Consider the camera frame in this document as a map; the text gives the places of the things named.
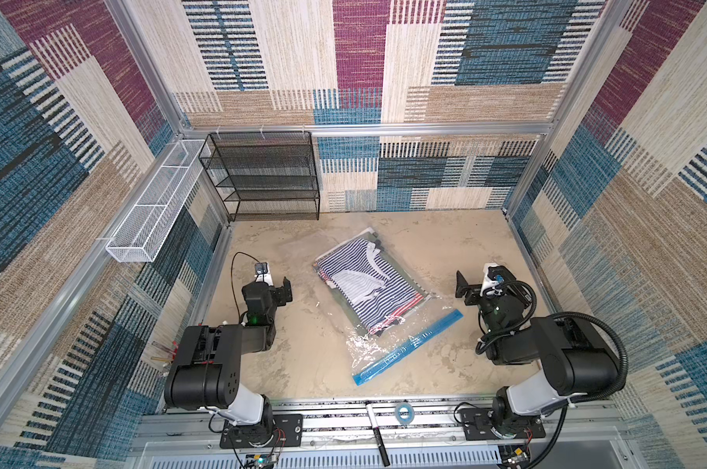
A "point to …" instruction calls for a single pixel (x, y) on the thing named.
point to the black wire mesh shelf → (264, 175)
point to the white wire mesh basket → (145, 227)
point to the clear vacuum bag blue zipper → (372, 354)
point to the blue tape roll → (411, 412)
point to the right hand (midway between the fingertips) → (476, 273)
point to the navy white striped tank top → (370, 281)
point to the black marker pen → (378, 434)
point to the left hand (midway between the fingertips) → (270, 279)
